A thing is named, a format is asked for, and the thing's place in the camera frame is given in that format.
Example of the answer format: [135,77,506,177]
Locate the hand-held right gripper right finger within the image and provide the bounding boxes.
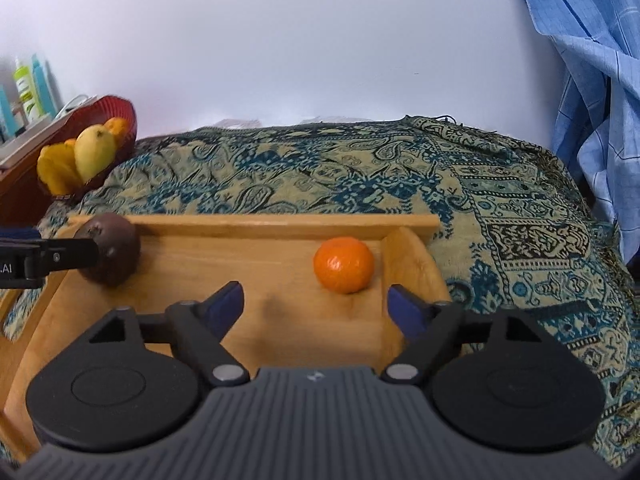
[380,284,541,386]

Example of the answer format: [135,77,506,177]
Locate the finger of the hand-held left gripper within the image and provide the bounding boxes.
[0,227,100,279]

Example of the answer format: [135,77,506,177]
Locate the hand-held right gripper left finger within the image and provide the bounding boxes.
[90,281,251,387]

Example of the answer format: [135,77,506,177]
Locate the dark purple round fruit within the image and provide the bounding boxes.
[75,212,142,288]

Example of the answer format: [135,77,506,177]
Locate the large orange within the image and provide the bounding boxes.
[313,236,375,295]

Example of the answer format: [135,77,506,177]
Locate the wooden tray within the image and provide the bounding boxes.
[0,212,453,463]

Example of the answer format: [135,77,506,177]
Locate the dark wooden side table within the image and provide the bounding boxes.
[0,157,68,231]

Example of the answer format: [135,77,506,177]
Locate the yellow starfruit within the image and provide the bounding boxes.
[36,142,83,196]

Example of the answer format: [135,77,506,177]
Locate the yellow mango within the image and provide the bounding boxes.
[75,125,118,183]

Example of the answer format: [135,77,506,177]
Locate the grey flat slab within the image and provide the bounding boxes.
[0,116,76,169]

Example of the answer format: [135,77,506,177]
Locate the patterned teal beige blanket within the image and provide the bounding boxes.
[0,115,640,471]

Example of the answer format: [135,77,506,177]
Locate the teal bottle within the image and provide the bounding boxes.
[31,54,59,116]
[0,85,16,142]

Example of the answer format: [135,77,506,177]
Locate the red bowl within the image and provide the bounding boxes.
[37,94,138,198]

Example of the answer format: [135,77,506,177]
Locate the green white bottle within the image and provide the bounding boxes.
[13,57,43,123]

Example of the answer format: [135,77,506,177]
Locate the blue checked cloth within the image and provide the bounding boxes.
[507,0,640,266]

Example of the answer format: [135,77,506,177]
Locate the white charger cable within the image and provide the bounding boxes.
[54,94,99,121]

